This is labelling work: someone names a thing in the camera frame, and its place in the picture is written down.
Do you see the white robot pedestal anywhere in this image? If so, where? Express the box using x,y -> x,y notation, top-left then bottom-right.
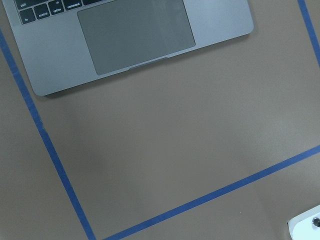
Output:
287,205 -> 320,240

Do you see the grey laptop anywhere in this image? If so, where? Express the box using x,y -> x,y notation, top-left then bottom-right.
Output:
2,0 -> 254,96

